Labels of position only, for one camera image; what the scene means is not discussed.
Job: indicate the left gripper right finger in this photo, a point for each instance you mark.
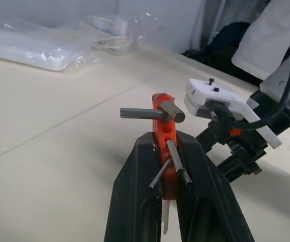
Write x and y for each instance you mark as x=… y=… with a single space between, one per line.
x=210 y=209

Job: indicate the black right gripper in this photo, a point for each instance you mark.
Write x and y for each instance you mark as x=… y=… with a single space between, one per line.
x=248 y=146

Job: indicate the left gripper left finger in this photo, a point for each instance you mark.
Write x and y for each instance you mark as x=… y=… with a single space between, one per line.
x=134 y=196

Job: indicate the red hex key holder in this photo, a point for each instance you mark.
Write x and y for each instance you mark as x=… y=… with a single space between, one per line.
x=168 y=176

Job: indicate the small grey hex key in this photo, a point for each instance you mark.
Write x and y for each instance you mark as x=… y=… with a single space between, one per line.
x=160 y=174

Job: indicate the medium grey hex key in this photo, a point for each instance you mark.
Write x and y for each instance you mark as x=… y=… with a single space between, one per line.
x=176 y=158

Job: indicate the large grey hex key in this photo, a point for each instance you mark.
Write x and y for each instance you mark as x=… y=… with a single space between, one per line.
x=139 y=113

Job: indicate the white plastic strip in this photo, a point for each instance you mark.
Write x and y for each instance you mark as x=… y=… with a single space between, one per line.
x=166 y=216

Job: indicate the black bag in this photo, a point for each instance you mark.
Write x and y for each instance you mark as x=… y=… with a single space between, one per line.
x=225 y=48

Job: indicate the white cloth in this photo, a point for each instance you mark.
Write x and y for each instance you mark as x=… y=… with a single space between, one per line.
x=265 y=37

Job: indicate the crumpled clear plastic bag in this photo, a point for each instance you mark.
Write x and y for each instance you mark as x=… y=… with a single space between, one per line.
x=139 y=32

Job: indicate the flat clear plastic bag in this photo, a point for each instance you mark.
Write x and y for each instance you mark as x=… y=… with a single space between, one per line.
x=26 y=48

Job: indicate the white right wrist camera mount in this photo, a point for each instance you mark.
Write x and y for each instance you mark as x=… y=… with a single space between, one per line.
x=207 y=93

